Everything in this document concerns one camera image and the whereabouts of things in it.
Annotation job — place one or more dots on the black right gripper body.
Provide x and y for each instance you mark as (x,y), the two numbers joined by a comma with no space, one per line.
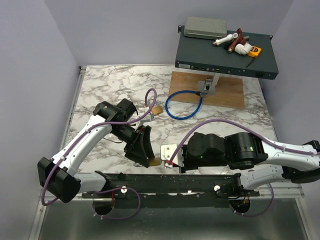
(185,158)

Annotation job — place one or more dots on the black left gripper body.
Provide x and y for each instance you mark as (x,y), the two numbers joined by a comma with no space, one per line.
(136,137)

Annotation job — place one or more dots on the brass padlock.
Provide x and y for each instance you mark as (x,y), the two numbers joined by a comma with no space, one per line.
(152,162)
(157,110)

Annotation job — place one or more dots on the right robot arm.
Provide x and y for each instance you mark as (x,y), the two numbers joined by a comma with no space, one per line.
(262,161)

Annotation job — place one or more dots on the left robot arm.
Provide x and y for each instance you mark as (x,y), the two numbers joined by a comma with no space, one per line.
(59,176)

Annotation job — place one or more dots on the white pipe elbow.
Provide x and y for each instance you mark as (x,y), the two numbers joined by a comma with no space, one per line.
(243,49)

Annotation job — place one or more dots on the wooden board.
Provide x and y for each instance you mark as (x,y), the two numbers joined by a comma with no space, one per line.
(228,92)

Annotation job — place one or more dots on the white pipe with brass end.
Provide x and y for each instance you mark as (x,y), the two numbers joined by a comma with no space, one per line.
(229,38)

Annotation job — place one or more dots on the yellow tape measure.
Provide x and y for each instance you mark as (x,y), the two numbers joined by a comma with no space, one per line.
(254,52)

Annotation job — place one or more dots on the brown pipe fitting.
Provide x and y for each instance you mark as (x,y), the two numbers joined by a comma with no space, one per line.
(240,39)

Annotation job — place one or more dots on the grey plastic case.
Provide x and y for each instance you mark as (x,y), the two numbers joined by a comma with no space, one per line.
(205,28)

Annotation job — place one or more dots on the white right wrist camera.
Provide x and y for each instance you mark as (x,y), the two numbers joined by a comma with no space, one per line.
(167,151)

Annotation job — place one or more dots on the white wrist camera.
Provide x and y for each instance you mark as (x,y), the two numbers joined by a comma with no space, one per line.
(147,119)
(167,151)

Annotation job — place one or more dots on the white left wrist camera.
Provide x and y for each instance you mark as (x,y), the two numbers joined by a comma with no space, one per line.
(147,119)

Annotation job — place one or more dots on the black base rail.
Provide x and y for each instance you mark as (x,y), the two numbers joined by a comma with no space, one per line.
(169,190)

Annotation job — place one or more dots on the grey metal socket bracket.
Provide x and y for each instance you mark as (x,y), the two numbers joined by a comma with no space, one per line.
(206,87)

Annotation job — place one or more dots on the blue rack network switch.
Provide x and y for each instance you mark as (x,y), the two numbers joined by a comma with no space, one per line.
(201,55)

